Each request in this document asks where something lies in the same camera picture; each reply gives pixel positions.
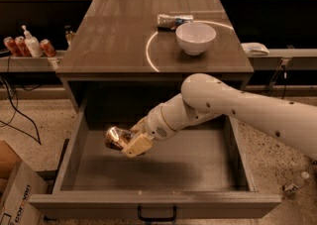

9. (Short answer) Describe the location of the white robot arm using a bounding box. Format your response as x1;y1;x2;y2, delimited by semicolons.
123;73;317;160

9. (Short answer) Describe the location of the white pump soap bottle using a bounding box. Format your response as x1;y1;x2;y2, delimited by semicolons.
22;25;43;57

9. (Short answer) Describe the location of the grey wooden cabinet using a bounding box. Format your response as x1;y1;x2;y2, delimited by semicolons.
56;0;254;108

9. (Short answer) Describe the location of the red soda can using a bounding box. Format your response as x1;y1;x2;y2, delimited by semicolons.
3;37;21;56
15;36;31;56
40;39;56;57

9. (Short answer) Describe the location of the crushed orange soda can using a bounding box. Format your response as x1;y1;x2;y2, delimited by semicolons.
104;126;134;151

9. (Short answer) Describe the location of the folded white cloth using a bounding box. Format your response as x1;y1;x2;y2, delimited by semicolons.
241;43;269;56

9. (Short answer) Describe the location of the red soda can right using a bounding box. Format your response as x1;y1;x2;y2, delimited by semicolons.
40;39;56;57

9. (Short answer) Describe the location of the white ceramic bowl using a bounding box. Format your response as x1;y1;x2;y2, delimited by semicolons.
175;22;216;56

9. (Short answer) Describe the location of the open grey top drawer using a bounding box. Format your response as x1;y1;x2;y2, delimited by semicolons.
30;89;280;219

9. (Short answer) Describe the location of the small dark glass bottle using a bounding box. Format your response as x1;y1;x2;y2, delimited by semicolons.
64;25;74;45

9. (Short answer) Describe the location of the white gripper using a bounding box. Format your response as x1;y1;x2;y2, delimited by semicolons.
122;103;176;158

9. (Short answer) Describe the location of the cardboard box with print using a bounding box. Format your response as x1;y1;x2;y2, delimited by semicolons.
0;140;50;225

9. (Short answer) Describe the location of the red soda can left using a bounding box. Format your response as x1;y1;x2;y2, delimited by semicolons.
3;37;21;56

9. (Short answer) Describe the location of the clear plastic bottle on floor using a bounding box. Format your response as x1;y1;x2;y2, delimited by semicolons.
282;171;310;194

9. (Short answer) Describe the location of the black drawer handle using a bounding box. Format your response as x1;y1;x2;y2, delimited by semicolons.
137;205;177;223

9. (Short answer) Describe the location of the black floor cable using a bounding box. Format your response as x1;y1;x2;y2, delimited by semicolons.
0;75;43;146

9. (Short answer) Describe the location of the red soda can middle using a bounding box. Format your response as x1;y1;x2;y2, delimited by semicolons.
15;36;31;56

